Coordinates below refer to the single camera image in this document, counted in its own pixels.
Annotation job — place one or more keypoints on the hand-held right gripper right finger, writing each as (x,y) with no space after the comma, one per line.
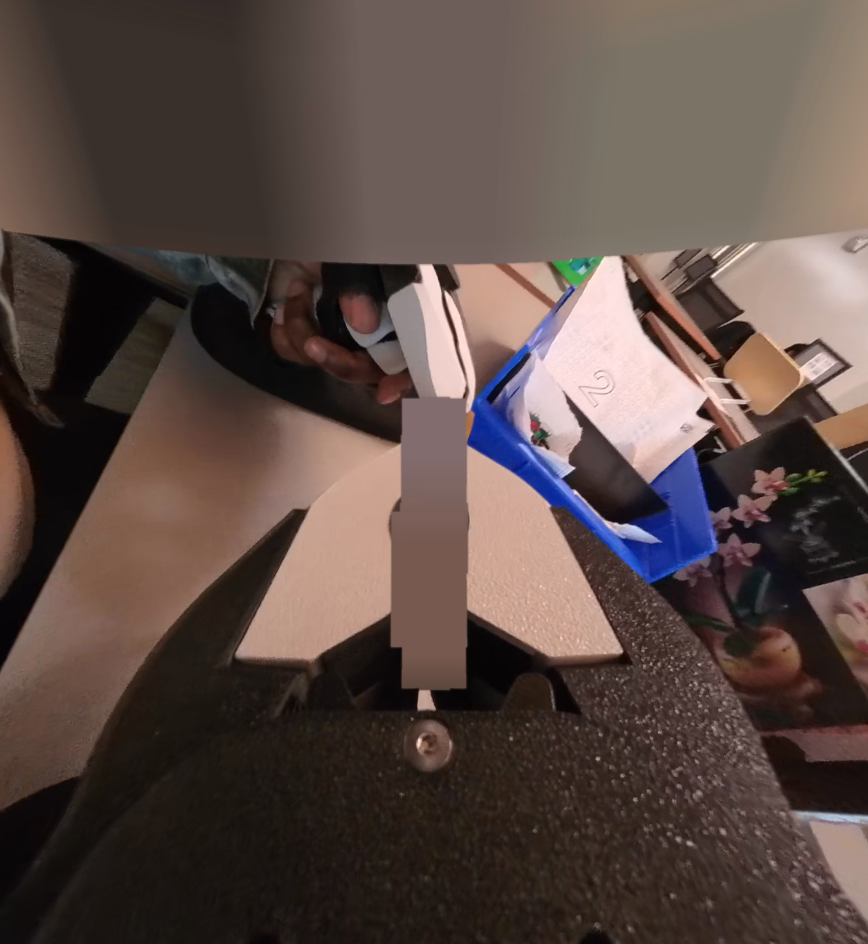
(529,582)

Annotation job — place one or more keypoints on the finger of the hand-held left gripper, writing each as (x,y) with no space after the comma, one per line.
(434,332)

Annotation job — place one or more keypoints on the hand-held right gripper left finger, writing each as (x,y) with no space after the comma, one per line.
(330,575)

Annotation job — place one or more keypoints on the blue plastic bin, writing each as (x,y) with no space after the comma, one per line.
(522,457)

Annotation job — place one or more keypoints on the torn white paper bag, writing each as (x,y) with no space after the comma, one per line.
(552,413)

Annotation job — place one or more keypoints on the pile of small lego pieces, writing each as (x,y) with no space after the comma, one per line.
(541,433)

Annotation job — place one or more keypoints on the green lego box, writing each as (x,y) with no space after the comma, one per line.
(580,268)

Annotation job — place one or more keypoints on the orchid print lego box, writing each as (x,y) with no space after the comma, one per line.
(810,553)

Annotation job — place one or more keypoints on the person's left hand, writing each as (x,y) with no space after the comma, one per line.
(308,339)

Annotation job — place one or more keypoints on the black bin divider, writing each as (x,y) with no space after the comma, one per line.
(611,472)

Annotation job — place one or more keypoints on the white dotted paper bag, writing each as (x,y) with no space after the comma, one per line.
(625,369)

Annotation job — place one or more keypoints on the beige chair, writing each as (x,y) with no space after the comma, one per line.
(762,372)

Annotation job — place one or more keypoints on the black framed sign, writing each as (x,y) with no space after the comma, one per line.
(821,361)

